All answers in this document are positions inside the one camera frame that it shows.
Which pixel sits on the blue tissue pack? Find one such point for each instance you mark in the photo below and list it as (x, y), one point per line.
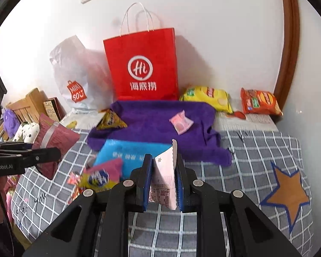
(131, 153)

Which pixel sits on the white Miniso plastic bag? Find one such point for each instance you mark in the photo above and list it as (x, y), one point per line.
(82, 76)

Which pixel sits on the brown decorated box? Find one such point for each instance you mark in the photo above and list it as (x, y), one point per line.
(53, 109)

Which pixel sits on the red long snack packet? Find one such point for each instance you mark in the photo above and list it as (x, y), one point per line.
(75, 179)

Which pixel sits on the white pink strawberry snack packet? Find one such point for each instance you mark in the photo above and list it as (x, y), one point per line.
(163, 187)

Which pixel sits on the pink red snack bag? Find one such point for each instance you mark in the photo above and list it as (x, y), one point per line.
(53, 134)

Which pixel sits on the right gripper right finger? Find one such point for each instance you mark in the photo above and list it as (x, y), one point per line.
(184, 177)

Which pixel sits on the purple plush toy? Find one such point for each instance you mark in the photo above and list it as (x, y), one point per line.
(10, 123)

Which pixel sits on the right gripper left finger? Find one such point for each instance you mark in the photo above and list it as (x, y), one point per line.
(144, 182)

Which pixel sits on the brown wooden door frame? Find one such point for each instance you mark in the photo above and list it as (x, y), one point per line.
(289, 52)

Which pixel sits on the orange chips bag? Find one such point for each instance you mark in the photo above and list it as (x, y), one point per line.
(259, 102)

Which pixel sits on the pink yellow snack bag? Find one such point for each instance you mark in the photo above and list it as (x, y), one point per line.
(102, 177)

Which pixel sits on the yellow triangular snack packet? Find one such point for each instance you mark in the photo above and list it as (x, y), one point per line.
(110, 120)

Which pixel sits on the yellow chips bag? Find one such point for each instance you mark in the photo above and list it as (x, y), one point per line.
(217, 98)

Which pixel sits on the purple towel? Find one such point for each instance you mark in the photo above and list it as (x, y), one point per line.
(149, 121)

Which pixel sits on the red Haidilao paper bag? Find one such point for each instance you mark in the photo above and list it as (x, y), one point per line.
(143, 64)

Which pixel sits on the pink small snack packet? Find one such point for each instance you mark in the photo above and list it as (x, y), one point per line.
(181, 123)

